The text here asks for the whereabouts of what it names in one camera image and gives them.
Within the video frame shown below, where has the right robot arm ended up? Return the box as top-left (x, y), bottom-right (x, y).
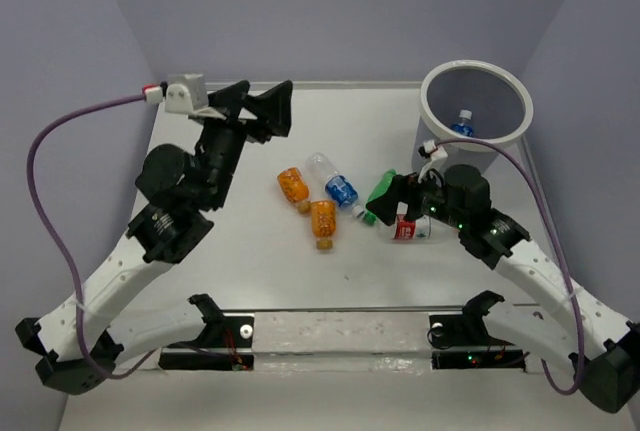
top-left (366, 164), bottom-right (639, 414)

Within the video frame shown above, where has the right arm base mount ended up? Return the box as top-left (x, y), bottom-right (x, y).
top-left (426, 313), bottom-right (527, 371)

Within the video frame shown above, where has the orange juice bottle front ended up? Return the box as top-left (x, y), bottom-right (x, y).
top-left (311, 200), bottom-right (336, 251)

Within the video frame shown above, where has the green plastic bottle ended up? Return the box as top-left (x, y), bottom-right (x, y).
top-left (362, 169), bottom-right (397, 226)

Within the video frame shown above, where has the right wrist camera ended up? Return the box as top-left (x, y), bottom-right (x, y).
top-left (417, 140), bottom-right (449, 171)

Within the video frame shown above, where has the orange juice bottle rear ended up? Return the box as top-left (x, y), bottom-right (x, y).
top-left (277, 167), bottom-right (311, 214)

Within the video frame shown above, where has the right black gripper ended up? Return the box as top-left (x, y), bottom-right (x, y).
top-left (366, 162), bottom-right (468, 229)

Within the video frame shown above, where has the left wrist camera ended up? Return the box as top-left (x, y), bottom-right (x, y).
top-left (142, 73), bottom-right (210, 116)

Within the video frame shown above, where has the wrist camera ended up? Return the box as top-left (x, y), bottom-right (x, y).
top-left (417, 140), bottom-right (449, 171)
top-left (142, 73), bottom-right (210, 116)

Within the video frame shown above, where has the orange juice bottle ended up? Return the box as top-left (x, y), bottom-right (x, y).
top-left (277, 167), bottom-right (311, 214)
top-left (311, 200), bottom-right (336, 251)

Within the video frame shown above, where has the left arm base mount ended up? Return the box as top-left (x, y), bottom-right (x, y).
top-left (158, 294), bottom-right (255, 372)

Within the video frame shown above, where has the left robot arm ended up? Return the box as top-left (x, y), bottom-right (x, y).
top-left (15, 74), bottom-right (293, 395)

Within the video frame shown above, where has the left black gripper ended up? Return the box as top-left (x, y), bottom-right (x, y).
top-left (210, 79), bottom-right (305, 204)

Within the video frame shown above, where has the red-label clear bottle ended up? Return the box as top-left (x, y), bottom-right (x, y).
top-left (376, 214), bottom-right (458, 243)

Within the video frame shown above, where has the grey bin with white rim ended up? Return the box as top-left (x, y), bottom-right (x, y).
top-left (415, 60), bottom-right (534, 149)

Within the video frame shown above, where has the large blue-label clear bottle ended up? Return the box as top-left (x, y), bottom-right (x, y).
top-left (449, 109), bottom-right (474, 137)

